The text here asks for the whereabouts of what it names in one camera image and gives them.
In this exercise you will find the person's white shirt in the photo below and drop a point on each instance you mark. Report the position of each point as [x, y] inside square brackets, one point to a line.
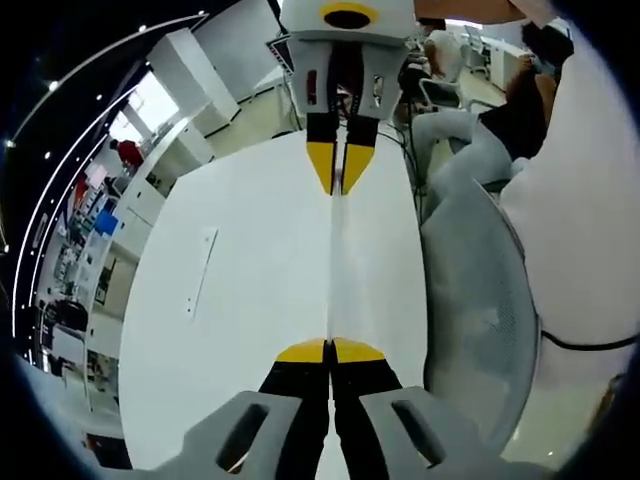
[585, 200]

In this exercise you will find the white office chair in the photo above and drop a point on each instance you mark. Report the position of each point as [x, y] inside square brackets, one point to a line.
[437, 92]

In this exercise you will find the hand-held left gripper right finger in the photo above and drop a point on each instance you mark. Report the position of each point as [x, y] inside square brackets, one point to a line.
[380, 415]

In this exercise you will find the clear food packaging bag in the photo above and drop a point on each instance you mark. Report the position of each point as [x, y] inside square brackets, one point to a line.
[345, 270]

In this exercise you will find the grey mesh office chair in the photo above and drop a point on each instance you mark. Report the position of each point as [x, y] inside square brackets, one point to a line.
[480, 300]

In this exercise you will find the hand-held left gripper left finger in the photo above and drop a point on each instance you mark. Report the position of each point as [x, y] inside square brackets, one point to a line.
[280, 415]

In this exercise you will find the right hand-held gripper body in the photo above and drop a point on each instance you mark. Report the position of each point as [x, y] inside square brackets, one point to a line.
[345, 30]

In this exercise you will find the blue storage box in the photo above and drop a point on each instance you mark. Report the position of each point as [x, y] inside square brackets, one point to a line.
[106, 222]

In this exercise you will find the computer monitor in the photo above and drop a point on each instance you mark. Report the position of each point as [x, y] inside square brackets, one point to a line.
[281, 55]

